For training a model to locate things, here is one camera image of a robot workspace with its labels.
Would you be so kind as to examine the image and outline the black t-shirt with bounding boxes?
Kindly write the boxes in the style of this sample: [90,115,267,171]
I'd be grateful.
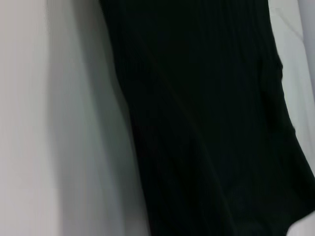
[98,0,315,236]

